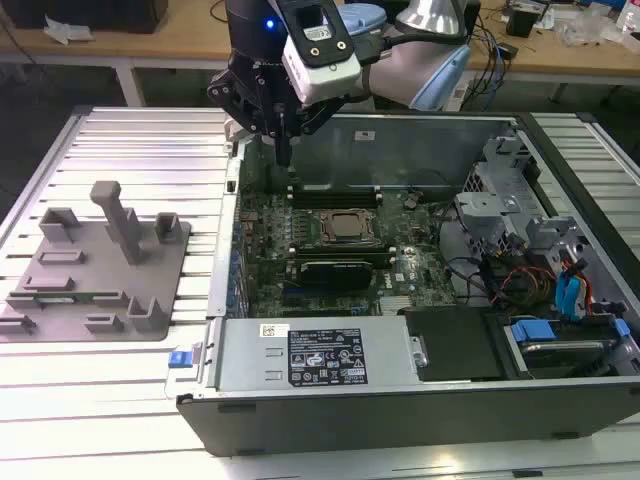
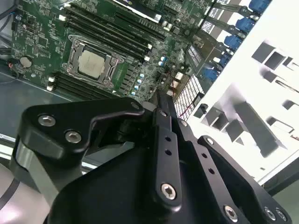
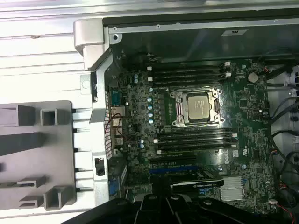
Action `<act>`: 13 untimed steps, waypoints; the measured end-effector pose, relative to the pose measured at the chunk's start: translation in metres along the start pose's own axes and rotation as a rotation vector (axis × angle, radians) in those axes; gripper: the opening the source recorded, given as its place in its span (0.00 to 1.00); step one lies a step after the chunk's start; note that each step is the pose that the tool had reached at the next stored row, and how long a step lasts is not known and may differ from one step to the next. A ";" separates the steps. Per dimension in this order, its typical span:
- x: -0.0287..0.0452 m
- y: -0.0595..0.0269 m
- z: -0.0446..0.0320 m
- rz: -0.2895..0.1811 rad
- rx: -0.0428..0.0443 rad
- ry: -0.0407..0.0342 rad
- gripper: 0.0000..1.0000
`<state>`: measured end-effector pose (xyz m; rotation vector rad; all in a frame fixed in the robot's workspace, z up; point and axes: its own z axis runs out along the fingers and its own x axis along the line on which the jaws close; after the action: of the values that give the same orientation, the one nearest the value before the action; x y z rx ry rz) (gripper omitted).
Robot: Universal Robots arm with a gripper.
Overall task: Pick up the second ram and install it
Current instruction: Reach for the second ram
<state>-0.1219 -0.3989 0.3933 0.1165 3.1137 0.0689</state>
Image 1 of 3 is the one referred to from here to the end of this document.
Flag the clear plastic bags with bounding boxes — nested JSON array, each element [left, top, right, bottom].
[[558, 8, 622, 49]]

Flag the black open PC case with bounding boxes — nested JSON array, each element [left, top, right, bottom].
[[164, 110, 640, 459]]

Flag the black RAM slot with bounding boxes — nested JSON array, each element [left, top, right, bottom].
[[290, 196, 383, 209]]

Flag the black square device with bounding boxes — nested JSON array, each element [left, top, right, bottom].
[[505, 3, 542, 38]]

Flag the silver chipset heatsink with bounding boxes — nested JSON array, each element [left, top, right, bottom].
[[379, 294, 417, 317]]

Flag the silver CPU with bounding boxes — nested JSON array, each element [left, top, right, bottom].
[[332, 215, 365, 237]]

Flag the hard disk in blue carrier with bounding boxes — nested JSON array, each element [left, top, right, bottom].
[[503, 318, 632, 380]]

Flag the red yellow wire bundle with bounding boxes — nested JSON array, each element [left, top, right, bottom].
[[488, 266, 557, 307]]

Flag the blue flat data wire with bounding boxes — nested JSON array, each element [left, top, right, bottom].
[[553, 271, 585, 322]]

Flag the green motherboard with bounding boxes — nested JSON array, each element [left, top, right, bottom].
[[234, 174, 459, 319]]

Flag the wooden desk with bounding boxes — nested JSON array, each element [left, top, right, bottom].
[[0, 0, 640, 107]]

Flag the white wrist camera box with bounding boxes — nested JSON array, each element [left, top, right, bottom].
[[281, 0, 362, 107]]

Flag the black graphics card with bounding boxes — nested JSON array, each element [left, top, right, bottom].
[[298, 259, 374, 292]]

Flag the crumpled white paper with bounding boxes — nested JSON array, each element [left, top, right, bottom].
[[43, 13, 96, 47]]

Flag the large black box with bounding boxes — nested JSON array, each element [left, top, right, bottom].
[[9, 0, 169, 35]]

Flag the blue desk cable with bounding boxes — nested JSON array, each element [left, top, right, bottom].
[[491, 33, 507, 109]]

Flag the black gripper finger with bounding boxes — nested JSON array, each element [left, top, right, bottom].
[[283, 93, 347, 166], [206, 63, 287, 166]]

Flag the CPU socket with metal cover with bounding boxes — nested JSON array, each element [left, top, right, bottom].
[[318, 207, 377, 246]]

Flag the grey parts rack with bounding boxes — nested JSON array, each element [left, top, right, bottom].
[[0, 179, 194, 344]]

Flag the silver power supply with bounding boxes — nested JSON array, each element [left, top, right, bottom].
[[213, 318, 420, 392]]

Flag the black plastic shroud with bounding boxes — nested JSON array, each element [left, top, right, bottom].
[[398, 306, 507, 384]]

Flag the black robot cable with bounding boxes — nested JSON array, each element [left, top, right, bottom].
[[355, 32, 464, 67]]

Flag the grey metal drive cage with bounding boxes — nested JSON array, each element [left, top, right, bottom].
[[453, 133, 592, 262]]

